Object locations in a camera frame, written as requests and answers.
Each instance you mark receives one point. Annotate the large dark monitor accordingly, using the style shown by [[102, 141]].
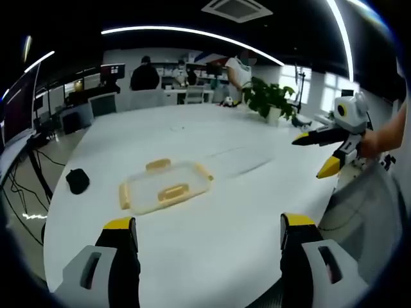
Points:
[[17, 112]]

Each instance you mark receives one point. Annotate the clear container lid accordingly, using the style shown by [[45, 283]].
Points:
[[167, 189]]

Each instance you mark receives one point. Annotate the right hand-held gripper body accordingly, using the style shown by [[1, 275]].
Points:
[[351, 112]]

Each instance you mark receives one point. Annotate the green potted plant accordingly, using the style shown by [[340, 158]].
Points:
[[269, 96]]

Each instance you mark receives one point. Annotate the ceiling air vent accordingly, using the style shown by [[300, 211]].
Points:
[[237, 9]]

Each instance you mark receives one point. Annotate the long ceiling light strip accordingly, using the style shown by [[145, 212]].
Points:
[[192, 32], [345, 38]]

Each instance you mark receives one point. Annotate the small dark monitor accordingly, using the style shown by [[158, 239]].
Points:
[[112, 73]]

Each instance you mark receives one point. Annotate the thin metal stand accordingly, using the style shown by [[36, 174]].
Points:
[[300, 86]]

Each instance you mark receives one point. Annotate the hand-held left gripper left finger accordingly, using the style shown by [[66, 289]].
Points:
[[96, 272]]

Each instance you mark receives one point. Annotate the grey office chair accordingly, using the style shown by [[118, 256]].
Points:
[[147, 99], [194, 94], [102, 105]]

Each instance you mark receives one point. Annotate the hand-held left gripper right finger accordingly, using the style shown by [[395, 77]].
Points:
[[308, 256]]

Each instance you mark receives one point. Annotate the small black object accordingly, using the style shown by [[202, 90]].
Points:
[[77, 181]]

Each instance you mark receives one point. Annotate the person's right hand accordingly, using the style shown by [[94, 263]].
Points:
[[372, 143]]

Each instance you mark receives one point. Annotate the small black white toy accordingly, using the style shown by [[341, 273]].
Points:
[[230, 102]]

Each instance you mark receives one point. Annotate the short ceiling light strip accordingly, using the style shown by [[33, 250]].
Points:
[[38, 62]]

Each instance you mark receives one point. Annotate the person's white clothing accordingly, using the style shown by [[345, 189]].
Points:
[[366, 208]]

